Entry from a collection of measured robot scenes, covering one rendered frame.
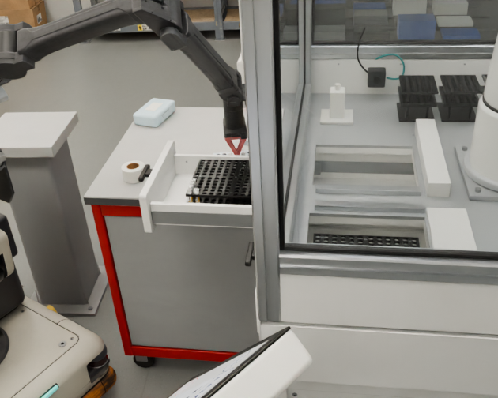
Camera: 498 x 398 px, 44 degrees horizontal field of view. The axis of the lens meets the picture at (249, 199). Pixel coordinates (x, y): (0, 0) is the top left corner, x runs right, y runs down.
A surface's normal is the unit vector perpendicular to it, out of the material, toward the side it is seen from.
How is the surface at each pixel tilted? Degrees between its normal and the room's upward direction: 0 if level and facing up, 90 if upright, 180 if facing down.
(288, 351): 40
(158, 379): 1
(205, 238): 90
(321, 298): 90
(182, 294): 90
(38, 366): 0
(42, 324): 0
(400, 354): 90
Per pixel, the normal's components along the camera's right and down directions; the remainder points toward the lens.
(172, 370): -0.05, -0.84
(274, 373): 0.43, -0.42
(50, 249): -0.07, 0.54
